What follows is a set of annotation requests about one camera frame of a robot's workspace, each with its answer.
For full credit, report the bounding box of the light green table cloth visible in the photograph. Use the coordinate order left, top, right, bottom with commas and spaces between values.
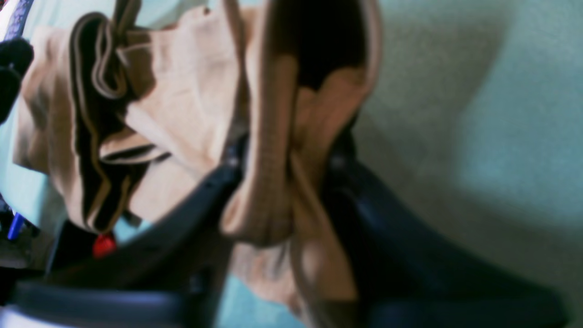
12, 0, 582, 328

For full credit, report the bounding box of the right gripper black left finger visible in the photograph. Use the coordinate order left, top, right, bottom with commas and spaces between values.
2, 137, 248, 328

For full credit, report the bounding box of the tan orange T-shirt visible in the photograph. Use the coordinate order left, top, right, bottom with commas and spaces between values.
13, 0, 382, 328

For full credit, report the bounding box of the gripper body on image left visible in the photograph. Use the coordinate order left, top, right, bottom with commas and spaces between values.
0, 37, 35, 124

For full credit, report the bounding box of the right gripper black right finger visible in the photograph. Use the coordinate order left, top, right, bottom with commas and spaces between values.
322, 123, 569, 328

